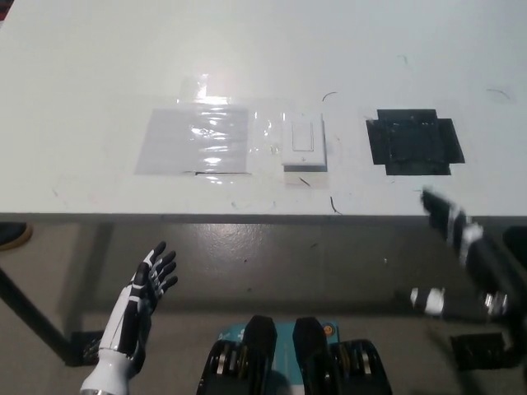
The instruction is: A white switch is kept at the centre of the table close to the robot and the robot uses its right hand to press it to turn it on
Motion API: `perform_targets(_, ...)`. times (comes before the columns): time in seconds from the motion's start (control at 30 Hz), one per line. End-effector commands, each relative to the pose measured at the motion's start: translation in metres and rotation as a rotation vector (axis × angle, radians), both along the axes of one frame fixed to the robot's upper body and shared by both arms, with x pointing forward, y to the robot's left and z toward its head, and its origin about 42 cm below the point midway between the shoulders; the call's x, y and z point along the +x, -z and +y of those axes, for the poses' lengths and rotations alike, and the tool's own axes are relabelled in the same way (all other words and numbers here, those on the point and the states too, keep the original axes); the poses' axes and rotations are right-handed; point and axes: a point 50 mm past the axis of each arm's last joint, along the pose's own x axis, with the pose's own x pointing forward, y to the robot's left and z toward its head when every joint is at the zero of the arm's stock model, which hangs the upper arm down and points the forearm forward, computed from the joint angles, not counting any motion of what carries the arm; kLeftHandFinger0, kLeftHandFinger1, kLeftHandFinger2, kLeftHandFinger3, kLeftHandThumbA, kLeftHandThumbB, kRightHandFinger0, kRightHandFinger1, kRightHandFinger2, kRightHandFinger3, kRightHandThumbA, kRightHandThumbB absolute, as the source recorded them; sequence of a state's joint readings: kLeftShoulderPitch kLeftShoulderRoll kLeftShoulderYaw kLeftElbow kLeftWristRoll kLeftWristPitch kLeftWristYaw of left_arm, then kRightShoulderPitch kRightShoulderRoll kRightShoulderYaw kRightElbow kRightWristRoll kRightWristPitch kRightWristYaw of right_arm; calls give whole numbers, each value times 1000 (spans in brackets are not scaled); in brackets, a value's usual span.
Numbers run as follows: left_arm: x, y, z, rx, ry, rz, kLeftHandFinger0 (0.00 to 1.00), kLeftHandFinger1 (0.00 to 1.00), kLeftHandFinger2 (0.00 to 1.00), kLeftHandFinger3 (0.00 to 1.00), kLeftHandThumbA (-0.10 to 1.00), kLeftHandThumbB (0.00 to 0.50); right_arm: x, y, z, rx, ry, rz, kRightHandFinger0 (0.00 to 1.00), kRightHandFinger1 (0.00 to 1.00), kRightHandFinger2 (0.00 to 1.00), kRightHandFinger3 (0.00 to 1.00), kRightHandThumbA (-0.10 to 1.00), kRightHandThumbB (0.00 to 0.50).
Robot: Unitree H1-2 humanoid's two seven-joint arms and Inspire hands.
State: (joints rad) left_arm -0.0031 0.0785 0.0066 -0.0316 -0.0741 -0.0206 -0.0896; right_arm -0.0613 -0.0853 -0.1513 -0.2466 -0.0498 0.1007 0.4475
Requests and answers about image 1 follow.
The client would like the dark shoe with tan sole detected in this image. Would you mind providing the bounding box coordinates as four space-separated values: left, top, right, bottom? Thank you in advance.
0 221 34 252

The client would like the black diagonal table brace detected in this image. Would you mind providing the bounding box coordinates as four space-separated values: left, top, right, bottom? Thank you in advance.
0 265 82 368

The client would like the black taped table foot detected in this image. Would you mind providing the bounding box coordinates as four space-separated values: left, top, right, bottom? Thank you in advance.
449 333 510 370
70 330 104 368

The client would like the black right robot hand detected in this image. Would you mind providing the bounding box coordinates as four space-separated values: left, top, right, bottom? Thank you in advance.
394 186 527 327

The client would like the black tape square patch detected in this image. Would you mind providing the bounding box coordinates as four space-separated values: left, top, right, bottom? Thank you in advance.
365 108 466 177

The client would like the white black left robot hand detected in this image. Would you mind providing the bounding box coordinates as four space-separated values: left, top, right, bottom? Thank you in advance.
96 240 180 368

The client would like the black ribbed robot body block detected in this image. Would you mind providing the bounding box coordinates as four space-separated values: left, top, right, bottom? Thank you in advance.
198 314 277 395
291 317 392 395

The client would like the clear plastic sheet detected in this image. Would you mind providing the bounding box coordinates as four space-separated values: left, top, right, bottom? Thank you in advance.
133 107 253 177

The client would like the white rocker wall switch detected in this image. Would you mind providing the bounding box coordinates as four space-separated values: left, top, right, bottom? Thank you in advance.
280 113 329 174

